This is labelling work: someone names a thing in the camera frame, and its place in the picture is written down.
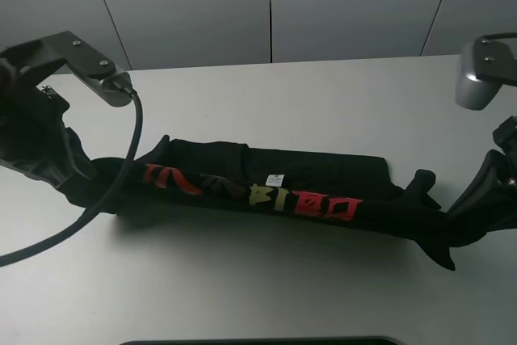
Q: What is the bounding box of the left black camera cable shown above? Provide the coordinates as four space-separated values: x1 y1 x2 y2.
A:
0 82 143 268

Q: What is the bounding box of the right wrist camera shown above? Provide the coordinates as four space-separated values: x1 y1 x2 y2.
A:
455 41 502 111

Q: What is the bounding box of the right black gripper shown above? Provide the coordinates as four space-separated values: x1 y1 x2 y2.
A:
448 33 516 220

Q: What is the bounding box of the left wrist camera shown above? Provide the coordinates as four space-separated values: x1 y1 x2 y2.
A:
95 72 133 107

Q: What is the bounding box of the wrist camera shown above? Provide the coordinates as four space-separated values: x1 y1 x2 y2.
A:
95 72 133 107
455 41 502 111

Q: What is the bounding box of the black printed t-shirt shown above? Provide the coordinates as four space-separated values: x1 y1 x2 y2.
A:
60 126 517 272

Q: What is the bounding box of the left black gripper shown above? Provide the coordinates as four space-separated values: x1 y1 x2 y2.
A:
1 31 117 196

